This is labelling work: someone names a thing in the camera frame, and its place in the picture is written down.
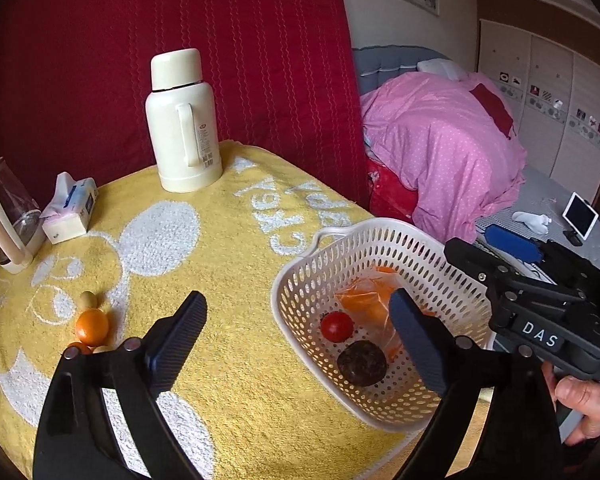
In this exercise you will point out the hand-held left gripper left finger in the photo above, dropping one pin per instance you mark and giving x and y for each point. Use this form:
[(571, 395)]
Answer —
[(177, 345)]

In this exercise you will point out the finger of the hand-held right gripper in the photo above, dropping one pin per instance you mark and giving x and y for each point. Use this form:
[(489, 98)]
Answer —
[(472, 260), (512, 242)]

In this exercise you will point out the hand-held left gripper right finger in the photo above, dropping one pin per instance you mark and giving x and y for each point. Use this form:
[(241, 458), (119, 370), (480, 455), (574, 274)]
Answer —
[(420, 345)]

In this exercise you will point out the white perforated plastic basket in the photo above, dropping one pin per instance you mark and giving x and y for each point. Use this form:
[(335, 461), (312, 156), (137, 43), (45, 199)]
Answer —
[(430, 260)]

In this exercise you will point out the dark brown round fruit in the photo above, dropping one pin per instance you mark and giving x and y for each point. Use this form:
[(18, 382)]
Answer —
[(362, 362)]

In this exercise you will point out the plastic bag of orange pieces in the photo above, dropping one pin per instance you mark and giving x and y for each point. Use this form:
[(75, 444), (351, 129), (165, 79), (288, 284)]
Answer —
[(365, 305)]

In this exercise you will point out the red tomato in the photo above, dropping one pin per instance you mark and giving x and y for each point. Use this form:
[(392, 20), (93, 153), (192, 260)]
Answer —
[(336, 326)]

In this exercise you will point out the small tangerine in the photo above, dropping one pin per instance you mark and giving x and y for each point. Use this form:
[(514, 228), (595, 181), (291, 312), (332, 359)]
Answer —
[(78, 347), (91, 326)]

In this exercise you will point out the small brown kiwi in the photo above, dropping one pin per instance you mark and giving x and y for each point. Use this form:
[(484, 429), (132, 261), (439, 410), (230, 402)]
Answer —
[(87, 300)]

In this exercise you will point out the person's right hand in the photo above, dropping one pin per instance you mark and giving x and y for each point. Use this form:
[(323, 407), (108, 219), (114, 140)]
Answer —
[(580, 395)]

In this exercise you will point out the white sock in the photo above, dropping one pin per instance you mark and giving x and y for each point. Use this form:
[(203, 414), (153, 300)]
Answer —
[(530, 220)]

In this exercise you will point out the black tablet stand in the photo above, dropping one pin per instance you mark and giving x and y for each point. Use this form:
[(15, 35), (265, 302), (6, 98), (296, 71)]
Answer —
[(574, 238)]

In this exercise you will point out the grey bed sheet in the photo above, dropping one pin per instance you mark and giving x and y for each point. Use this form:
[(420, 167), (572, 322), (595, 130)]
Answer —
[(550, 190)]

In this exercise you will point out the white tablet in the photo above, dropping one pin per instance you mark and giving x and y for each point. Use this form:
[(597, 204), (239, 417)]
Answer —
[(580, 215)]

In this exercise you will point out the yellow and white towel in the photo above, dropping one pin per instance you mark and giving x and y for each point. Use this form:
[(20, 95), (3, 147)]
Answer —
[(220, 270)]

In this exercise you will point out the red blanket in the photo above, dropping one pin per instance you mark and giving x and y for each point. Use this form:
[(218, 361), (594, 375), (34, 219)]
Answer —
[(390, 190)]

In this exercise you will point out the pink dotted blanket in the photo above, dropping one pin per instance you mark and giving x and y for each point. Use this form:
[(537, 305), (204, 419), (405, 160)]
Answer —
[(430, 150)]

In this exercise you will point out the small red cloth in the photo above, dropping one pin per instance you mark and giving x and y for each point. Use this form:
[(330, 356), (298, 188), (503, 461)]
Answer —
[(492, 107)]

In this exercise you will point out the soft tissue pack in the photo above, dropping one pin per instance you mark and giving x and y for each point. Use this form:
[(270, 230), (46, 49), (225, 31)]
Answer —
[(70, 217)]

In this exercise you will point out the cream wardrobe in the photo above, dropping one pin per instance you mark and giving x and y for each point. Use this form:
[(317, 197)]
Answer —
[(545, 70)]

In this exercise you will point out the white pillow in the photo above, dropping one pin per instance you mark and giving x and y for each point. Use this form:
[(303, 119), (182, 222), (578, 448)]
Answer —
[(442, 67)]

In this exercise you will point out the cream thermos flask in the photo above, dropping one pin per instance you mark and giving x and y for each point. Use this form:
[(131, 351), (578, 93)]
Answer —
[(170, 135)]

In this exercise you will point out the grey bed headboard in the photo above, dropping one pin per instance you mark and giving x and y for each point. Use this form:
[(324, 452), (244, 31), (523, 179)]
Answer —
[(380, 65)]

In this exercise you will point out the red quilted cloth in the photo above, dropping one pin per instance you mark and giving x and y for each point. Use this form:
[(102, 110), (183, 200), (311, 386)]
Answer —
[(180, 10)]

